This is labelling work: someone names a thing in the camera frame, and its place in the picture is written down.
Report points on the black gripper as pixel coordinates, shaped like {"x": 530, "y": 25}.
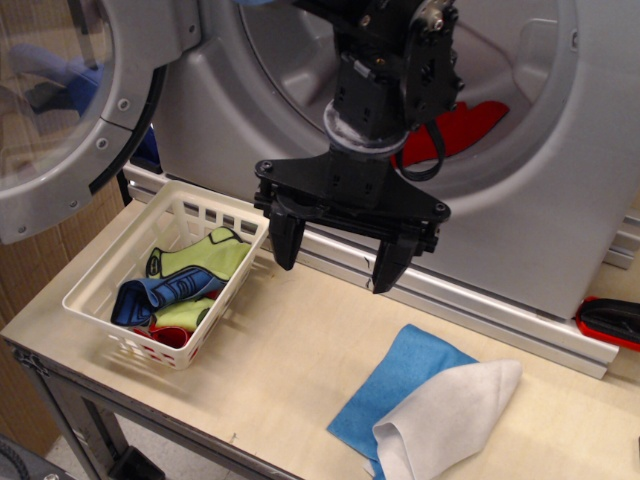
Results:
{"x": 352, "y": 192}

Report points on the red felt cloth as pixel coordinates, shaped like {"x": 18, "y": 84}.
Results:
{"x": 459, "y": 129}

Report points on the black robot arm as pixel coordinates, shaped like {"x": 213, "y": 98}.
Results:
{"x": 396, "y": 74}

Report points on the grey toy laundry machine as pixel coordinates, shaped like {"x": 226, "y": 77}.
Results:
{"x": 535, "y": 203}

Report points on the grey round machine door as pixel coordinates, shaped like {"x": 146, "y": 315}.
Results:
{"x": 79, "y": 84}

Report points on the lime green felt sock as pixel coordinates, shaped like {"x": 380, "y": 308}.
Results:
{"x": 221, "y": 252}

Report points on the blue felt cloth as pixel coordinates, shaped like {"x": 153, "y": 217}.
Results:
{"x": 414, "y": 357}

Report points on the white plastic basket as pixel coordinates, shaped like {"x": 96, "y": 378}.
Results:
{"x": 178, "y": 216}

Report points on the lime green felt piece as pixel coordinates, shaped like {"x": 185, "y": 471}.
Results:
{"x": 186, "y": 314}

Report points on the red felt piece in basket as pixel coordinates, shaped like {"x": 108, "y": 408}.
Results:
{"x": 173, "y": 337}

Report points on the white felt cloth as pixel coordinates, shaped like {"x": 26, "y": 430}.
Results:
{"x": 446, "y": 420}

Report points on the blue felt garment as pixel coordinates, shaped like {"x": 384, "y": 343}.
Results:
{"x": 138, "y": 299}

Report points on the red and black tool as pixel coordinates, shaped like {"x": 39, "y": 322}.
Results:
{"x": 609, "y": 320}

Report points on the aluminium extrusion rail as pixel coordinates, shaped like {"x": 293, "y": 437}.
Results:
{"x": 557, "y": 340}

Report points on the grey metal table frame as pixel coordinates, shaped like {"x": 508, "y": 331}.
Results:
{"x": 91, "y": 430}

